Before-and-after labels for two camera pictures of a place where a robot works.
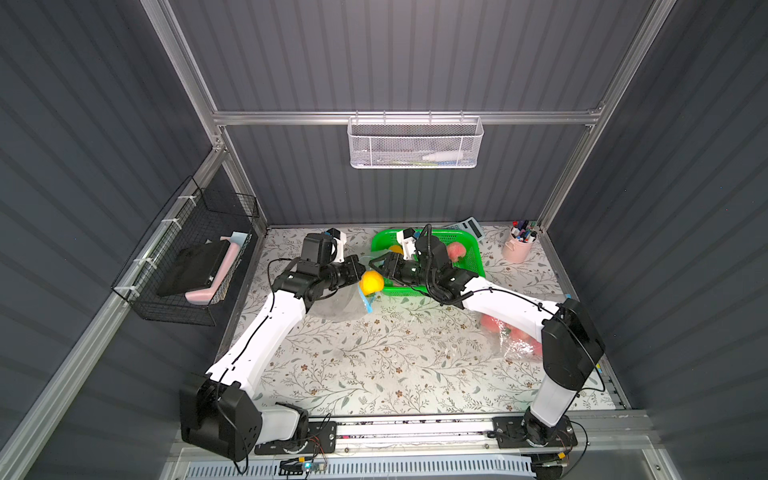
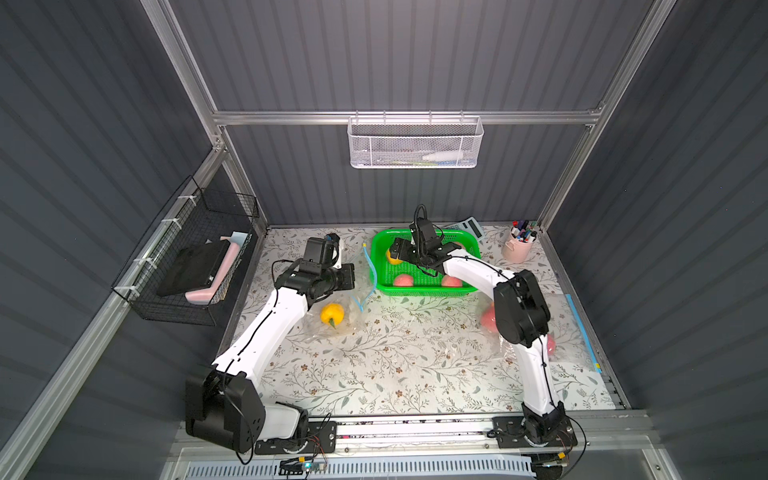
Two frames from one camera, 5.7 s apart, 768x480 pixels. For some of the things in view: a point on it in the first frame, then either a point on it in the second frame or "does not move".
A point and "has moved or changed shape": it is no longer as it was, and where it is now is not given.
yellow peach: (372, 282) → (332, 314)
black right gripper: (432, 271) → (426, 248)
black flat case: (194, 268) does not move
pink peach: (489, 323) does not move
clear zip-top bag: (341, 304) has moved or changed shape
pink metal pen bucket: (517, 251) does not move
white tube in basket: (444, 156) does not move
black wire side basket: (181, 266) does not move
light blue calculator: (469, 224) does not move
